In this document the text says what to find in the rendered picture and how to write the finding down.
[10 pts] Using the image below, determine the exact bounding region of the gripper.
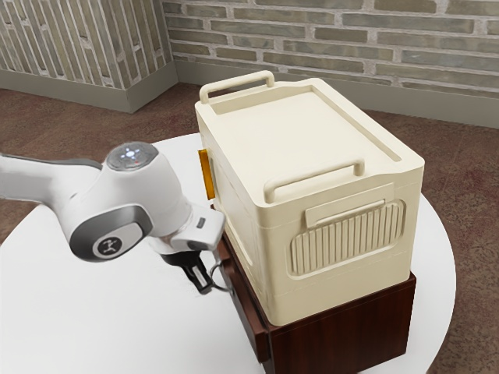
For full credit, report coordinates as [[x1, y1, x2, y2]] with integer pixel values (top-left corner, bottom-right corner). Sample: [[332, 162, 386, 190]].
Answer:
[[161, 250, 216, 295]]

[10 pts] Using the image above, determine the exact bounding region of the cream box with lid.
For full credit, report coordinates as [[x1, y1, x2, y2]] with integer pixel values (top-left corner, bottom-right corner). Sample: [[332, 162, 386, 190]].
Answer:
[[194, 70, 426, 328]]

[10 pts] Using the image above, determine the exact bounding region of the dark wood cabinet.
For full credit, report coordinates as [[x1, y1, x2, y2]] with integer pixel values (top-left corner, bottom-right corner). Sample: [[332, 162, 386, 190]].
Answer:
[[209, 228, 416, 374]]

